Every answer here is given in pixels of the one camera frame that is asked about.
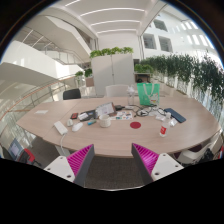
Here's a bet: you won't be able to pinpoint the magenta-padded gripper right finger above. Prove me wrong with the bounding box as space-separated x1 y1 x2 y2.
130 143 185 186

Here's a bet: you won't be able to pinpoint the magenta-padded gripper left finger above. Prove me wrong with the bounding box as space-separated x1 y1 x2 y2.
43 143 96 188

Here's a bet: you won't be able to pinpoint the clear red-labelled water bottle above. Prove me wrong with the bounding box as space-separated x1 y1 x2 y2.
159 112 172 138

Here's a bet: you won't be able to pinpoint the white chair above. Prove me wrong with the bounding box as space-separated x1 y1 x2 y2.
105 84 130 98
176 138 218 166

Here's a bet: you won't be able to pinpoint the red chair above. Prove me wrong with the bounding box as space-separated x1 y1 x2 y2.
16 147 43 168

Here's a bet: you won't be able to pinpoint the white power strip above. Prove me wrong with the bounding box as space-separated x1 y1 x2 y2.
53 120 69 136

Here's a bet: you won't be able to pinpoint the white computer mouse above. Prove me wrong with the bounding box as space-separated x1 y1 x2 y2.
71 121 84 132

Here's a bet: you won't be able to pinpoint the white flat packet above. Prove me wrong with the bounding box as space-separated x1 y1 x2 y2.
155 113 168 122

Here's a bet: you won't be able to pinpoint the flat round red coaster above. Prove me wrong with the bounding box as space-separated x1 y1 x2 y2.
129 121 142 130

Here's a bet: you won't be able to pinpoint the dark blue keyboard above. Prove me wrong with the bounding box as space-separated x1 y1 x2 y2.
163 107 187 124

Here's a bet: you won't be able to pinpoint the black power plug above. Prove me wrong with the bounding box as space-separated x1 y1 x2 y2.
135 109 150 118

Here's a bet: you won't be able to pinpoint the black notebook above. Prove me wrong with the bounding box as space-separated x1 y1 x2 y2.
78 109 98 122

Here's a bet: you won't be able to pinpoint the white grid-pattern mug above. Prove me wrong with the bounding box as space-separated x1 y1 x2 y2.
98 114 113 129

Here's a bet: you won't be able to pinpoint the colourful sticker sheet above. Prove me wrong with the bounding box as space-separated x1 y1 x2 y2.
111 111 134 121

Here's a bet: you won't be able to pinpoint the open booklet with white pages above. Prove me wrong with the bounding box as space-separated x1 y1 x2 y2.
94 101 117 118

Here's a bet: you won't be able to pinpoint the black chair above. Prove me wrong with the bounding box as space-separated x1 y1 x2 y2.
62 88 82 101

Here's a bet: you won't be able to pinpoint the green cat-print tote bag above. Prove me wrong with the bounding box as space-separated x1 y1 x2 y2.
136 82 161 107

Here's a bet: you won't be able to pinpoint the glass railing with wooden handrail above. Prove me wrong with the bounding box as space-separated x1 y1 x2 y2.
0 74 78 121

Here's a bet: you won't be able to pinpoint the brown planter box with plant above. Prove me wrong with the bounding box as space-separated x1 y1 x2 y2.
84 68 95 88

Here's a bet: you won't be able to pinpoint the small potted plant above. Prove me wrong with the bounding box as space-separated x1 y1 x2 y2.
74 70 84 88

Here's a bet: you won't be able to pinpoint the row of green plants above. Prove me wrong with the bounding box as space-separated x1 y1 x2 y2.
134 53 224 108

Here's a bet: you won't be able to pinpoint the white cabinet topped with plants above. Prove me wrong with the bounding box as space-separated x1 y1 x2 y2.
89 46 136 98

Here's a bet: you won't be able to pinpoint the ceiling light strips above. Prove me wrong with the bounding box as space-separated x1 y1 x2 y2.
64 0 146 34

